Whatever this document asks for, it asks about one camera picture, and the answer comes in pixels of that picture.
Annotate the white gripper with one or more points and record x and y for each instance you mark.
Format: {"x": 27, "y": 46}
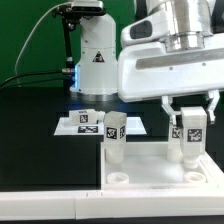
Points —
{"x": 167, "y": 56}

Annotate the white square tabletop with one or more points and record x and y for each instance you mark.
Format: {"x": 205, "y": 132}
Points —
{"x": 145, "y": 167}

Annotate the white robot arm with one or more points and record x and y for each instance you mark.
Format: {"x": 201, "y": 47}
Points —
{"x": 96, "y": 74}

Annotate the white marker base sheet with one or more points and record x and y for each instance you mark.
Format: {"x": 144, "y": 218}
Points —
{"x": 134, "y": 126}

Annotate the white L-shaped obstacle fence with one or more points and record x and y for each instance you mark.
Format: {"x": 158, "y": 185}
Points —
{"x": 115, "y": 204}

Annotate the silver camera on stand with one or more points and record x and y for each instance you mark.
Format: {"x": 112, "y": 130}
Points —
{"x": 87, "y": 6}

